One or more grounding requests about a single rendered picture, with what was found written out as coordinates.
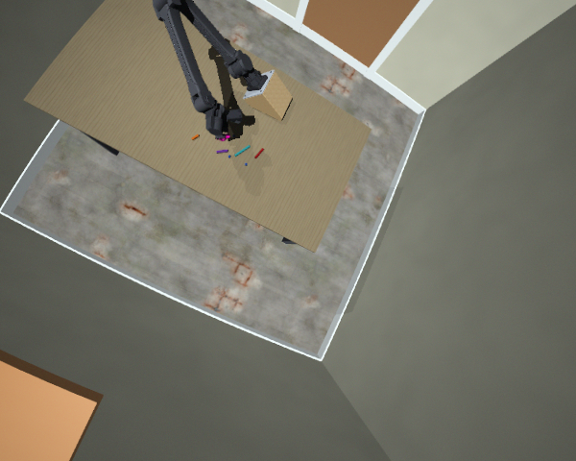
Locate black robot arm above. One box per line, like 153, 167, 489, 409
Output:
153, 0, 268, 135

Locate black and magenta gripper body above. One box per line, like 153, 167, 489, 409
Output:
215, 128, 228, 139

